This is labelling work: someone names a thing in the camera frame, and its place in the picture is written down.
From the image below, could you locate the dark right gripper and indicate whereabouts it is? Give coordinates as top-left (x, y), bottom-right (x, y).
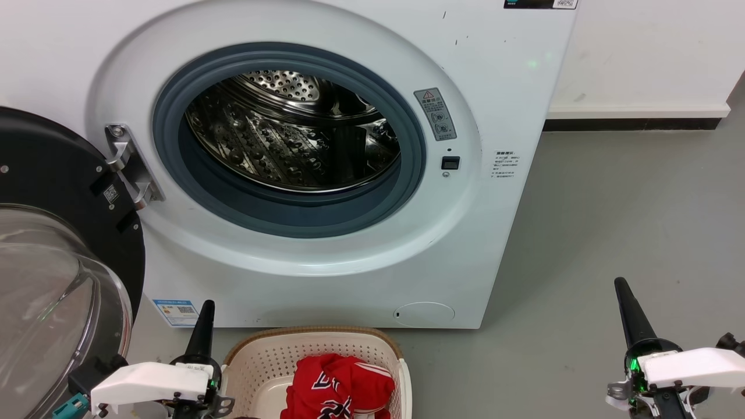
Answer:
top-left (605, 278), bottom-right (712, 419)

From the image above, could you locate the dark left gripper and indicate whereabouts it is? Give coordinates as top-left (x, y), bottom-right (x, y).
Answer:
top-left (169, 300), bottom-right (236, 419)

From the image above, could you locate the red garment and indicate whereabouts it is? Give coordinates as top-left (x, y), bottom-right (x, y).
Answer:
top-left (280, 353), bottom-right (396, 419)

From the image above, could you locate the cream perforated laundry basket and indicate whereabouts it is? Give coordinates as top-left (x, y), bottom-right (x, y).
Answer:
top-left (221, 326), bottom-right (413, 419)

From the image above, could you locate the stainless steel washing machine drum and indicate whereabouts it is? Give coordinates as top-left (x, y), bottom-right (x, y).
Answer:
top-left (185, 70), bottom-right (402, 193)

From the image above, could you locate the black washer door with glass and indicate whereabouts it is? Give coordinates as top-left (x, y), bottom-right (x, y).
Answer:
top-left (0, 106), bottom-right (146, 419)

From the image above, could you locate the blue energy label sticker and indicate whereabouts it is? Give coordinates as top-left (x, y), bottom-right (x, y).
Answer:
top-left (152, 299), bottom-right (201, 328)

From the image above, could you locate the grey rubber door gasket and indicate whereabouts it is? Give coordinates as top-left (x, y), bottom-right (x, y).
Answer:
top-left (152, 42), bottom-right (427, 239)

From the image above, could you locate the silver metal door hinge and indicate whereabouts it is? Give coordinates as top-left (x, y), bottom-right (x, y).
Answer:
top-left (105, 123), bottom-right (165, 210)

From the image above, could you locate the small text label sticker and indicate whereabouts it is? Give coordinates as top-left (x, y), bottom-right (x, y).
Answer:
top-left (491, 150), bottom-right (522, 180)

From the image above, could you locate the round white filter cover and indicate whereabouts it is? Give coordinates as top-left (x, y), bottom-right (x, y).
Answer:
top-left (393, 301), bottom-right (456, 327)

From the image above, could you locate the white front-load washing machine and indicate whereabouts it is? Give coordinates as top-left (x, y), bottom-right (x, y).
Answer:
top-left (0, 0), bottom-right (578, 330)

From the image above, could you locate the grey warning sticker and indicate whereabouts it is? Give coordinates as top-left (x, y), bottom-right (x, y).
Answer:
top-left (414, 88), bottom-right (457, 142)

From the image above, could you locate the black wall baseboard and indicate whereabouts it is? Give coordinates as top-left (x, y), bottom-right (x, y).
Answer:
top-left (543, 118), bottom-right (722, 132)

